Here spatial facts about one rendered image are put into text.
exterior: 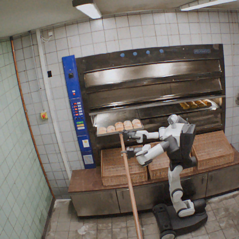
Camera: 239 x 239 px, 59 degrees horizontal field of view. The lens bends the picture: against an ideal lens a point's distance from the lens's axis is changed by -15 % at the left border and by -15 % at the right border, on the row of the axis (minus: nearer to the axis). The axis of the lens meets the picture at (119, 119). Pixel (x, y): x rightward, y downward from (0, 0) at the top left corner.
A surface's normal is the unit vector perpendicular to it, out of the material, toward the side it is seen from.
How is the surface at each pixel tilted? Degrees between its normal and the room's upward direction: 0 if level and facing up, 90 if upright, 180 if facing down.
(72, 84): 90
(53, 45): 90
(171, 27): 90
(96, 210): 90
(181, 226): 0
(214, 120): 70
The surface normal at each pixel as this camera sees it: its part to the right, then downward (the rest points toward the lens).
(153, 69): -0.02, 0.03
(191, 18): 0.03, 0.37
